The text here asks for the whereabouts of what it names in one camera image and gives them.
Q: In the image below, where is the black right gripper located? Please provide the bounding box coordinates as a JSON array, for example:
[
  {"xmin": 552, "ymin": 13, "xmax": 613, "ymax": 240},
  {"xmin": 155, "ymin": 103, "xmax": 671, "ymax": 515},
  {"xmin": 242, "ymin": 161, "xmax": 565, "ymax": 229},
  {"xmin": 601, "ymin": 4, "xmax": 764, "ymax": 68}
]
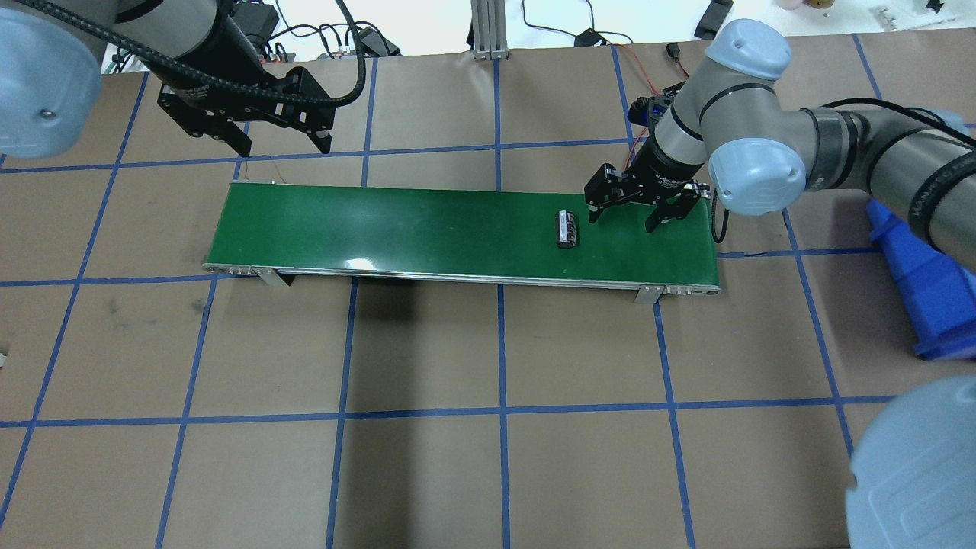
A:
[{"xmin": 583, "ymin": 136, "xmax": 711, "ymax": 234}]

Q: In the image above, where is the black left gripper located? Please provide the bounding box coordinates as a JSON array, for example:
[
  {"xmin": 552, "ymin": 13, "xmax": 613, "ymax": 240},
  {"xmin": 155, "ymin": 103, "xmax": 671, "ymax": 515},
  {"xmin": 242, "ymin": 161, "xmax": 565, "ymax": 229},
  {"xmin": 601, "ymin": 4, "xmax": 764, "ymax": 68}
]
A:
[{"xmin": 156, "ymin": 15, "xmax": 336, "ymax": 159}]

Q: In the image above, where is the brown cylindrical capacitor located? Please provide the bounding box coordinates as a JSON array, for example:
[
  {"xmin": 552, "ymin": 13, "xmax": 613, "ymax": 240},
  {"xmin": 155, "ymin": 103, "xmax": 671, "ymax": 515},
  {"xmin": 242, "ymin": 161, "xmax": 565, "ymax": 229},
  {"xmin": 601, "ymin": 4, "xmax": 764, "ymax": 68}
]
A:
[{"xmin": 555, "ymin": 210, "xmax": 580, "ymax": 249}]

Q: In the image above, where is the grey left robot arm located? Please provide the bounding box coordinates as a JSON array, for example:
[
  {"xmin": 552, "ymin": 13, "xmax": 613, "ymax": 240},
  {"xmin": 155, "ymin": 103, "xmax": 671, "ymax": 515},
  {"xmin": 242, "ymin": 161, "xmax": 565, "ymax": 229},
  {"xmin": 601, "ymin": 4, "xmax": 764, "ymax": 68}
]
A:
[{"xmin": 1, "ymin": 1, "xmax": 336, "ymax": 159}]

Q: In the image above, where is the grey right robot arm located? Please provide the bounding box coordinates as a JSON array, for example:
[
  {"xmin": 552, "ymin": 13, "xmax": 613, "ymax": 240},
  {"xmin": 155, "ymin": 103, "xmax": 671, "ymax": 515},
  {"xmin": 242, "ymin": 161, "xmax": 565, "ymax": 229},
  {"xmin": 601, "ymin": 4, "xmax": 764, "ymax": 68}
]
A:
[{"xmin": 583, "ymin": 20, "xmax": 975, "ymax": 548}]

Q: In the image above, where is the green conveyor belt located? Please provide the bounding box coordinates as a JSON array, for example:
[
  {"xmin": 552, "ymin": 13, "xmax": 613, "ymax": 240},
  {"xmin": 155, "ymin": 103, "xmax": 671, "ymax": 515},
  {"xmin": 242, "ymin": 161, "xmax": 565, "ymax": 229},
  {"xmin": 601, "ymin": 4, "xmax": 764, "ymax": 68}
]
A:
[{"xmin": 203, "ymin": 181, "xmax": 721, "ymax": 297}]

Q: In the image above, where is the black power adapter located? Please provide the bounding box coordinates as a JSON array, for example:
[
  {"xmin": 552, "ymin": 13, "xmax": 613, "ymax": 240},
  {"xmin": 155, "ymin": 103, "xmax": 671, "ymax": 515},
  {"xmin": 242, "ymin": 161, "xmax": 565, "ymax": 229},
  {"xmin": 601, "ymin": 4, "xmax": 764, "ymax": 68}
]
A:
[{"xmin": 356, "ymin": 27, "xmax": 402, "ymax": 58}]

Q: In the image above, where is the black power brick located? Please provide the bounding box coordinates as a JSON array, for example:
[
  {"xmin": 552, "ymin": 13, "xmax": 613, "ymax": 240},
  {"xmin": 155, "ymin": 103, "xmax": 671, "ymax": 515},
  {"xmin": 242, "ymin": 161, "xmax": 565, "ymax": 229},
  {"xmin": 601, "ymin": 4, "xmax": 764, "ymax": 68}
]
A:
[{"xmin": 693, "ymin": 0, "xmax": 735, "ymax": 40}]

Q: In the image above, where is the blue plastic bin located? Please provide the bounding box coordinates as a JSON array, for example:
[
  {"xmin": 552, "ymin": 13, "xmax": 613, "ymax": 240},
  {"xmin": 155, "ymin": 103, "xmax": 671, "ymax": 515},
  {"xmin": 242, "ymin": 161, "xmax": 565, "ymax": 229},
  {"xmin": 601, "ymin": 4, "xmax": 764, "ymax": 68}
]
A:
[{"xmin": 865, "ymin": 199, "xmax": 975, "ymax": 361}]

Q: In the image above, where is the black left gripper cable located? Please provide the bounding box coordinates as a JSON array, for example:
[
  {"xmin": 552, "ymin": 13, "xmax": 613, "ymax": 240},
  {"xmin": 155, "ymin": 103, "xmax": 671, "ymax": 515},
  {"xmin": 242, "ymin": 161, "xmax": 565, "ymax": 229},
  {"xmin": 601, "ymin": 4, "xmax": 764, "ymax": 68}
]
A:
[{"xmin": 15, "ymin": 0, "xmax": 368, "ymax": 109}]

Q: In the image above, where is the red black conveyor cable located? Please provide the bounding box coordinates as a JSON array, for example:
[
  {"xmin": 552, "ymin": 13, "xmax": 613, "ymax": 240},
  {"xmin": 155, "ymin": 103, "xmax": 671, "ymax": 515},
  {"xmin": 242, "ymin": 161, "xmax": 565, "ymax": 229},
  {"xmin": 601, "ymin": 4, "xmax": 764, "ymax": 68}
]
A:
[{"xmin": 612, "ymin": 43, "xmax": 687, "ymax": 176}]

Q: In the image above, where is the aluminium frame post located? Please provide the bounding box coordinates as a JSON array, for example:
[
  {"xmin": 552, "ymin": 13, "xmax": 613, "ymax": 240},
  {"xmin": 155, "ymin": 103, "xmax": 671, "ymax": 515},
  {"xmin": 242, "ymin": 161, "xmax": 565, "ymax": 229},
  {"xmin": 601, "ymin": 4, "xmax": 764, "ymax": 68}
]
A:
[{"xmin": 470, "ymin": 0, "xmax": 510, "ymax": 60}]

